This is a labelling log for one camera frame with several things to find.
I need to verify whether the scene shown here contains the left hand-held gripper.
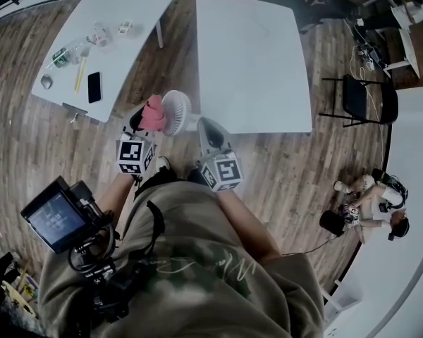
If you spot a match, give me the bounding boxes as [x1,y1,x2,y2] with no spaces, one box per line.
[116,104,159,177]

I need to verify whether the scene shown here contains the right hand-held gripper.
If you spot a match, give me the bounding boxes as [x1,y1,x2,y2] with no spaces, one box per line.
[195,116,245,193]

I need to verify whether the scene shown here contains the pink cloth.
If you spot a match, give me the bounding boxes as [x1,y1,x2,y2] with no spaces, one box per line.
[140,94,168,132]

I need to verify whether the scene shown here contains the small white desk fan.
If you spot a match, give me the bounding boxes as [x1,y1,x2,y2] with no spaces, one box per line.
[161,89,202,137]

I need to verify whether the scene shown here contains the person's right forearm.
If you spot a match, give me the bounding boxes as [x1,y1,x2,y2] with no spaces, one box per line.
[214,190,283,263]

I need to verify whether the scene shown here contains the person's left forearm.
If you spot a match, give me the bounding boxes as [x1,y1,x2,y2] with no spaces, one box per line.
[98,173,138,221]

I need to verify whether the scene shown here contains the white standing desk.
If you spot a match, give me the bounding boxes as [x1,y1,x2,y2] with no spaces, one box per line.
[382,26,421,79]

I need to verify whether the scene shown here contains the black smartphone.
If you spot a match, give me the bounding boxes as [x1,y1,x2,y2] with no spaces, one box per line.
[87,71,102,104]

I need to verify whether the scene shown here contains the grey table clamp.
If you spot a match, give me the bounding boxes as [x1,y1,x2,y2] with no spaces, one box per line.
[61,102,89,123]

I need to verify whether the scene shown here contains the white table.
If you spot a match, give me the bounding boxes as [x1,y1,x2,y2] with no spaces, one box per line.
[195,0,313,134]
[30,0,177,123]

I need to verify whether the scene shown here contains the person's black trousers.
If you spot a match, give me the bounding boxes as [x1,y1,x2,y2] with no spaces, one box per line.
[133,169,212,199]

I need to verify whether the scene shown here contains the yellow pencil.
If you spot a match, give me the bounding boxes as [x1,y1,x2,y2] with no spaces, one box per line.
[73,57,88,94]

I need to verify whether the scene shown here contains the clear plastic cup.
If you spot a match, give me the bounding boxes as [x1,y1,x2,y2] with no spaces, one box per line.
[87,21,113,49]

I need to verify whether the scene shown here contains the black chest monitor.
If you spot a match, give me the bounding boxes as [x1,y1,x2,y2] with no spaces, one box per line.
[20,175,106,255]

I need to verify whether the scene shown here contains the person's olive shirt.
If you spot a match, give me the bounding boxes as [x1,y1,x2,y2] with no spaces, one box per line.
[38,180,326,338]

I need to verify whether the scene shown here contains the black bucket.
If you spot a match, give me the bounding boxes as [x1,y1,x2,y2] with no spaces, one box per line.
[319,209,347,238]

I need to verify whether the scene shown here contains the black folding chair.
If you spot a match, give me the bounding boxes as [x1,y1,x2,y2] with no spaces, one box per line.
[319,74,399,128]

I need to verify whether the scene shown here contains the white wooden shelf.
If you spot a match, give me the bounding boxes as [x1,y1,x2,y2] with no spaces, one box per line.
[320,278,364,322]

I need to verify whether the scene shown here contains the yellow wooden toy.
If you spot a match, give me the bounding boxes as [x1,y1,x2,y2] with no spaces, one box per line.
[1,280,36,318]

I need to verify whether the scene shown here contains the black floor cable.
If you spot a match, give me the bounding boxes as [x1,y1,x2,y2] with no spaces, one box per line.
[281,236,339,257]

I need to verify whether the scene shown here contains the black chest camera rig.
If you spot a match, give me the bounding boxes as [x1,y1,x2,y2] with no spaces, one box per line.
[67,181,165,325]

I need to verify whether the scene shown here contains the tangle of cables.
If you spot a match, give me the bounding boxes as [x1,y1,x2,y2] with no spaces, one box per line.
[350,18,387,72]

